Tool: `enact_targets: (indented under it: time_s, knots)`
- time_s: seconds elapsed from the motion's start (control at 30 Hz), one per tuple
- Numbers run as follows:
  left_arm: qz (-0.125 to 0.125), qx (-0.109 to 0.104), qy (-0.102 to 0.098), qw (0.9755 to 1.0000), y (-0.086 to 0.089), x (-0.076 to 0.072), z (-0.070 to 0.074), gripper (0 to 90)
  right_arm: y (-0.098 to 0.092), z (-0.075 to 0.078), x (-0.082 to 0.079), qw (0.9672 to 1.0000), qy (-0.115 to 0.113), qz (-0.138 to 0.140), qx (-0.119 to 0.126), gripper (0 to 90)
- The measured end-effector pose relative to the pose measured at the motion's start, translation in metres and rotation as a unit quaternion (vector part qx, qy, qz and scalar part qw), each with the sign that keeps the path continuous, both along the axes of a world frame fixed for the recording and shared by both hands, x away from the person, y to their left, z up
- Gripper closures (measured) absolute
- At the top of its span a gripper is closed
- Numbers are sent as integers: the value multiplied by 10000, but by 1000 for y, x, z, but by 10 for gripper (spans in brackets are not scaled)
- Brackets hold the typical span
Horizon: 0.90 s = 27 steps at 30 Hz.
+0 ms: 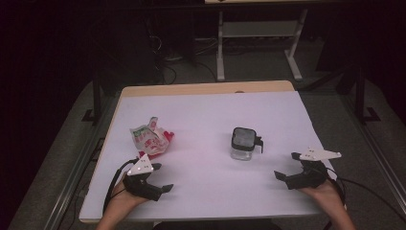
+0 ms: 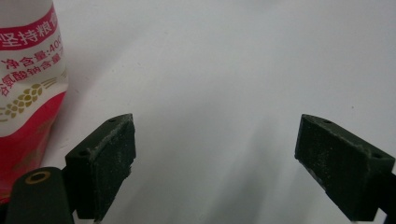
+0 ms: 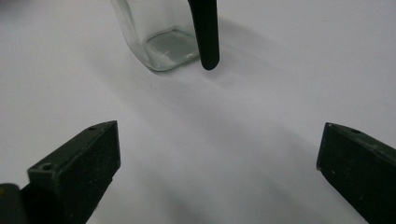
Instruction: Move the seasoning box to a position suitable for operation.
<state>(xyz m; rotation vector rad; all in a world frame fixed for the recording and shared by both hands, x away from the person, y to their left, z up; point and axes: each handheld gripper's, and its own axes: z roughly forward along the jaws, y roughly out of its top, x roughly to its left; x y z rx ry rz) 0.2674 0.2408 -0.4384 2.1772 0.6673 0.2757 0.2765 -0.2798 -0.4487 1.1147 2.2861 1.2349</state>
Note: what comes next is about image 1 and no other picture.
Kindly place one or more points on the white paper sheet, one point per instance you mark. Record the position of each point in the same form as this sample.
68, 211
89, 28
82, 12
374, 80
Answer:
207, 108

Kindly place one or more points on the aluminium floor rail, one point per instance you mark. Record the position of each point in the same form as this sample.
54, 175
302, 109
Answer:
379, 159
68, 188

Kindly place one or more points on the white desk frame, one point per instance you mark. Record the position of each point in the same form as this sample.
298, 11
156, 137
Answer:
220, 48

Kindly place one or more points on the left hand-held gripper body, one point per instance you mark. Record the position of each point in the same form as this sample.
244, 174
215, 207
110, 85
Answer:
140, 183

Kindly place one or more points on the clear jar with black lid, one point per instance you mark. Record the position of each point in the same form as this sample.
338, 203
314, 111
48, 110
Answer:
243, 142

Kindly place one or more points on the person's black clothing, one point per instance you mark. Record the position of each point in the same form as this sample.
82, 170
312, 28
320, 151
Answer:
217, 226

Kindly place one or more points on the white red green seasoning bag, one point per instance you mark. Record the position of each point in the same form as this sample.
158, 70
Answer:
150, 140

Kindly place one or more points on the person's left hand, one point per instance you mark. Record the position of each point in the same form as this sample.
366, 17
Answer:
123, 199

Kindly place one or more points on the black metal stand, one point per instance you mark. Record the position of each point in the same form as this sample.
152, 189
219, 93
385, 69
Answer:
360, 96
96, 96

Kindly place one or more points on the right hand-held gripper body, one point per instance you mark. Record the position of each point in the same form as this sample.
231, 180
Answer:
311, 179

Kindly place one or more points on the person's right hand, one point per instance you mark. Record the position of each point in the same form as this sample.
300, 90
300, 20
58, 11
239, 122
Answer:
328, 195

